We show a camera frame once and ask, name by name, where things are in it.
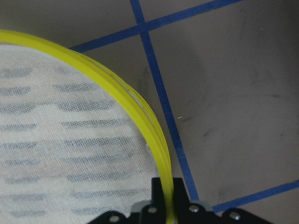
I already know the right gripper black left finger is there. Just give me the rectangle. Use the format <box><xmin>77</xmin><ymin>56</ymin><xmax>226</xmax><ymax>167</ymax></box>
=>
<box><xmin>138</xmin><ymin>177</ymin><xmax>166</xmax><ymax>224</ymax></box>

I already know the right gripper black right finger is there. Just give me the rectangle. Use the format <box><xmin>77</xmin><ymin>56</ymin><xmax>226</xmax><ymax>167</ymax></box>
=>
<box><xmin>173</xmin><ymin>178</ymin><xmax>214</xmax><ymax>224</ymax></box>

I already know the yellow steamer basket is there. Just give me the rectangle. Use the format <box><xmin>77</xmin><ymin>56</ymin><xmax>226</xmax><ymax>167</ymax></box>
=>
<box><xmin>0</xmin><ymin>29</ymin><xmax>175</xmax><ymax>224</ymax></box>

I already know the white steamer cloth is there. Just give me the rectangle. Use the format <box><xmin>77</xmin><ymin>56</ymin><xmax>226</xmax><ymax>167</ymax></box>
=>
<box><xmin>0</xmin><ymin>44</ymin><xmax>159</xmax><ymax>224</ymax></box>

